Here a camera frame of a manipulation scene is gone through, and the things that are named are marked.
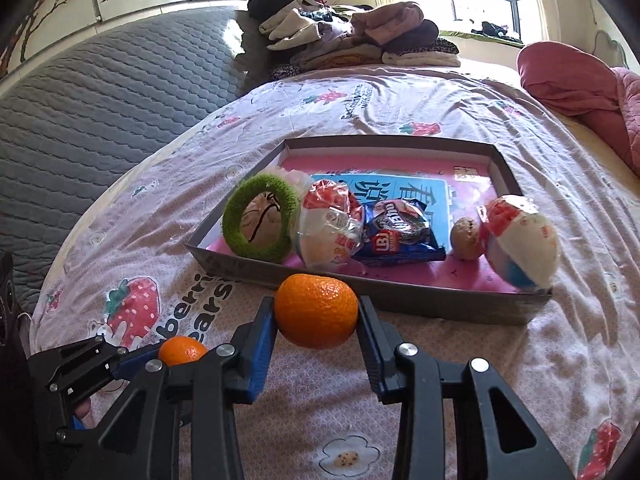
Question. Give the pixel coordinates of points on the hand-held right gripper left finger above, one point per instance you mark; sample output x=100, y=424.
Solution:
x=260, y=345

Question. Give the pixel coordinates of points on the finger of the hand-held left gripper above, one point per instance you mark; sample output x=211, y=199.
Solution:
x=135, y=362
x=190, y=385

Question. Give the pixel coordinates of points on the pink quilt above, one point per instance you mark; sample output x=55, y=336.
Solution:
x=575, y=80

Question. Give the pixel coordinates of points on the grey shallow cardboard box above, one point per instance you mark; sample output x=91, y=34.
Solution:
x=450, y=305

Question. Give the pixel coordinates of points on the blue cookie packet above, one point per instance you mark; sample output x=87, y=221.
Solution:
x=395, y=245

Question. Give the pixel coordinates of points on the red white egg-shaped toy pack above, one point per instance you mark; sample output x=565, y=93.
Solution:
x=525, y=250
x=325, y=240

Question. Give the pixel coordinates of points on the person's left hand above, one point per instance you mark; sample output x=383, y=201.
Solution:
x=85, y=410

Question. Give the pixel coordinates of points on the pile of folded clothes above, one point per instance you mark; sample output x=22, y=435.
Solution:
x=350, y=35

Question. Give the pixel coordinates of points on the orange tangerine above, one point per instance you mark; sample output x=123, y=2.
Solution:
x=182, y=351
x=315, y=310

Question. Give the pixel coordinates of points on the green windowsill cushion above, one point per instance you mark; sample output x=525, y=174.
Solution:
x=460, y=37

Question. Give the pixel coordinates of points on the dark clothes on windowsill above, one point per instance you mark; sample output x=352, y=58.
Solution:
x=492, y=30

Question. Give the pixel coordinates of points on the pink and blue book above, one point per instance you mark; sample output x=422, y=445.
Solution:
x=400, y=185

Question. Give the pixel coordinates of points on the beige mattress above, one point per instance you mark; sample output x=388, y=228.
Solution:
x=575, y=132

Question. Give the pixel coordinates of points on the grey quilted headboard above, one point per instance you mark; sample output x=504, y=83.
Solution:
x=100, y=110

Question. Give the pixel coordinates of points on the green fuzzy scrunchie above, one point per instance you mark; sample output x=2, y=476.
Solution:
x=235, y=220

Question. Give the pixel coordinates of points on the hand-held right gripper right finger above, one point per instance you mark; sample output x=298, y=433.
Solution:
x=372, y=355

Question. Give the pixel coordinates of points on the heart-shaped chair back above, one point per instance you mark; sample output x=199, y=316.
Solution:
x=610, y=47

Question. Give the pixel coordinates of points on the brown walnut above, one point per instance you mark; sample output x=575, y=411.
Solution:
x=467, y=240

